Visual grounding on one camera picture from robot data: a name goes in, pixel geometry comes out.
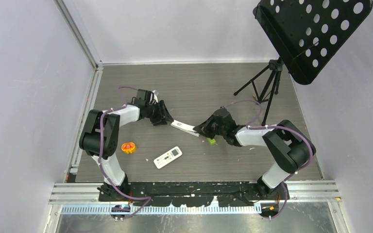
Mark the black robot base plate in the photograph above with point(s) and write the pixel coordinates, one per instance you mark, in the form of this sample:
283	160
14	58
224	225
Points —
192	194

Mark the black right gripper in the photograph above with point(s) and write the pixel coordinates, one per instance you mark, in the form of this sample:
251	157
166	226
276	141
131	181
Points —
205	127

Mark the slim white remote control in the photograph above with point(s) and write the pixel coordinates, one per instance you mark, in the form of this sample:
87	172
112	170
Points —
184	127

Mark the black tripod stand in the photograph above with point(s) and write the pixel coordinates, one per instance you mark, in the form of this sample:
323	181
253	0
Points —
270	88

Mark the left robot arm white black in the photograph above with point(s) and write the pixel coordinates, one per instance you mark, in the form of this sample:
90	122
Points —
99	138

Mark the orange yellow round toy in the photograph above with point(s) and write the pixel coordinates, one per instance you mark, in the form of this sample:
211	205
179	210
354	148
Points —
128	148

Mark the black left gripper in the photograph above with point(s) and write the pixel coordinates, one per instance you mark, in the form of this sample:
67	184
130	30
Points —
163	116

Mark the green rectangular block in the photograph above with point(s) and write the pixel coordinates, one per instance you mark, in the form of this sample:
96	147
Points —
211	141

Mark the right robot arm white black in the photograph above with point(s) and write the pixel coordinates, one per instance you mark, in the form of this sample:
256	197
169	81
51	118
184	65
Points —
290	149

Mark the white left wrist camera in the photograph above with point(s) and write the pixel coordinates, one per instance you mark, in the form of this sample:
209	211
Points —
155	95

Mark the black perforated music stand tray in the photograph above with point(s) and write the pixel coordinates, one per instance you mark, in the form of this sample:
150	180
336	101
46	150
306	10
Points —
306	34

